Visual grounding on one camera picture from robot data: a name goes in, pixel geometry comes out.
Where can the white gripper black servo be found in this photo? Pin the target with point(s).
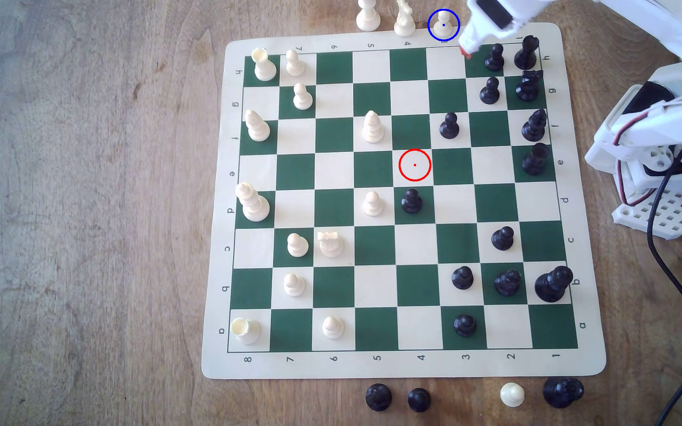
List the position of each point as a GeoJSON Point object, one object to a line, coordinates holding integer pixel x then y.
{"type": "Point", "coordinates": [475, 33]}

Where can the white chess pawn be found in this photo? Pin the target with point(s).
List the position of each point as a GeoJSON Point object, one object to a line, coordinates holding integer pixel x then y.
{"type": "Point", "coordinates": [295, 64]}
{"type": "Point", "coordinates": [512, 395]}
{"type": "Point", "coordinates": [294, 286]}
{"type": "Point", "coordinates": [373, 204]}
{"type": "Point", "coordinates": [302, 98]}
{"type": "Point", "coordinates": [332, 328]}
{"type": "Point", "coordinates": [298, 245]}
{"type": "Point", "coordinates": [443, 26]}

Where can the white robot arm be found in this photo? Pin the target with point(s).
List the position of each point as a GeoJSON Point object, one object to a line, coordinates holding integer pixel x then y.
{"type": "Point", "coordinates": [649, 124]}

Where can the black chess pawn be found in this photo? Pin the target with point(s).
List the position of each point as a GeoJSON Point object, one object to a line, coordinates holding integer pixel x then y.
{"type": "Point", "coordinates": [489, 92]}
{"type": "Point", "coordinates": [419, 400]}
{"type": "Point", "coordinates": [411, 202]}
{"type": "Point", "coordinates": [494, 59]}
{"type": "Point", "coordinates": [449, 128]}
{"type": "Point", "coordinates": [465, 326]}
{"type": "Point", "coordinates": [378, 397]}
{"type": "Point", "coordinates": [463, 278]}
{"type": "Point", "coordinates": [502, 239]}

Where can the black chess rook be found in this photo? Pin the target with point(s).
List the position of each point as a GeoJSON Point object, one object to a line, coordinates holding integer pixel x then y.
{"type": "Point", "coordinates": [526, 54]}

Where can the white chess knight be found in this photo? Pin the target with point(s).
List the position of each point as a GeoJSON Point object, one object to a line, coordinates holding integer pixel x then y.
{"type": "Point", "coordinates": [330, 244]}
{"type": "Point", "coordinates": [404, 22]}

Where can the black chess knight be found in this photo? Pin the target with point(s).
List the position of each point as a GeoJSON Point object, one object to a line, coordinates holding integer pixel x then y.
{"type": "Point", "coordinates": [528, 86]}
{"type": "Point", "coordinates": [507, 284]}

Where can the black chess bishop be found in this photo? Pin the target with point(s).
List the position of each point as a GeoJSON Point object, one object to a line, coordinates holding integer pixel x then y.
{"type": "Point", "coordinates": [534, 126]}
{"type": "Point", "coordinates": [535, 160]}

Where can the white chess bishop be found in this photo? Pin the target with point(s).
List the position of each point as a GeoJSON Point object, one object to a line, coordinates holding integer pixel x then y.
{"type": "Point", "coordinates": [257, 127]}
{"type": "Point", "coordinates": [372, 129]}

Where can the white chess rook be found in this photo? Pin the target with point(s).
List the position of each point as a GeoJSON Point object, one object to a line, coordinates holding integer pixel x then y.
{"type": "Point", "coordinates": [246, 331]}
{"type": "Point", "coordinates": [264, 66]}

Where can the green cream chess mat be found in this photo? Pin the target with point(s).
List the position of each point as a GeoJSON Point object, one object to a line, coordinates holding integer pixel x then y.
{"type": "Point", "coordinates": [335, 248]}

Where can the black chess king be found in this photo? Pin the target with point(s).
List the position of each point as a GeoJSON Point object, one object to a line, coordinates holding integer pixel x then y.
{"type": "Point", "coordinates": [553, 285]}

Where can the white chess queen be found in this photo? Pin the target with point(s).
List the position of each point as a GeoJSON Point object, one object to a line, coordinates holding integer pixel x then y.
{"type": "Point", "coordinates": [253, 204]}

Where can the black chess queen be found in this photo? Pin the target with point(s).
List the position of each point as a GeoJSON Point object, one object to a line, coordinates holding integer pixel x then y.
{"type": "Point", "coordinates": [563, 392]}

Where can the white perforated base plate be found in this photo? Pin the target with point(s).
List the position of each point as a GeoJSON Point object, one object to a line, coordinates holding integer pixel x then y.
{"type": "Point", "coordinates": [663, 216]}

